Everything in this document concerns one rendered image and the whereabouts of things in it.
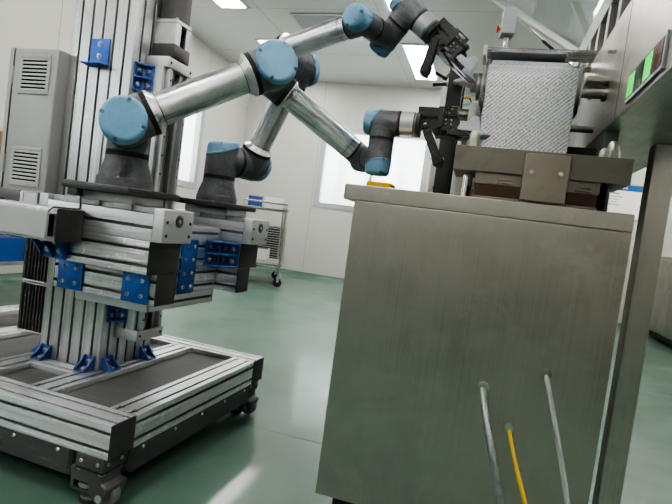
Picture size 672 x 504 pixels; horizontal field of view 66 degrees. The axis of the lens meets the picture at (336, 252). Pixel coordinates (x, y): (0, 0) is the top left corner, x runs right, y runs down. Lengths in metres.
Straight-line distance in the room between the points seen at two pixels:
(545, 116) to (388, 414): 0.90
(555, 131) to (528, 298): 0.51
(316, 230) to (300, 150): 1.19
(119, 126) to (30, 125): 0.62
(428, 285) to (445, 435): 0.36
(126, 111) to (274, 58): 0.40
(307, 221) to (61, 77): 5.82
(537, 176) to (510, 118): 0.29
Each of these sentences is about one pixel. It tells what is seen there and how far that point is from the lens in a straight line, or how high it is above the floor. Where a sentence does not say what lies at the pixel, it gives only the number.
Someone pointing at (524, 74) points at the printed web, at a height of 1.27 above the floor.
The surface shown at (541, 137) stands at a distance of 1.55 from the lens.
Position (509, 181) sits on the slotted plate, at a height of 0.95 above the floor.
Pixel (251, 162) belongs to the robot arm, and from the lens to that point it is 2.02.
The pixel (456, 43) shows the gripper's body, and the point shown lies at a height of 1.37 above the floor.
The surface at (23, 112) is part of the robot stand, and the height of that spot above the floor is 1.02.
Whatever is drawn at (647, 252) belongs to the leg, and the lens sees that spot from 1.71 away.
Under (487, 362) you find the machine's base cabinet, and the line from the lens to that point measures 1.28.
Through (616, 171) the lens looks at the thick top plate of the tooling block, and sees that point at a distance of 1.36.
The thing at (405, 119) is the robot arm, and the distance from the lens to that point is 1.53.
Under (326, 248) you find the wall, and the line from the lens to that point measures 7.38.
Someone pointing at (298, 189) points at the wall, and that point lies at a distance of 7.56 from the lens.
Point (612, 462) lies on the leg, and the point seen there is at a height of 0.22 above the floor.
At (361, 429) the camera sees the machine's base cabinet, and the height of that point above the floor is 0.29.
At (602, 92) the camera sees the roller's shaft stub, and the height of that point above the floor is 1.25.
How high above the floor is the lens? 0.79
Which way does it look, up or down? 3 degrees down
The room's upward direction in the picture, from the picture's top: 8 degrees clockwise
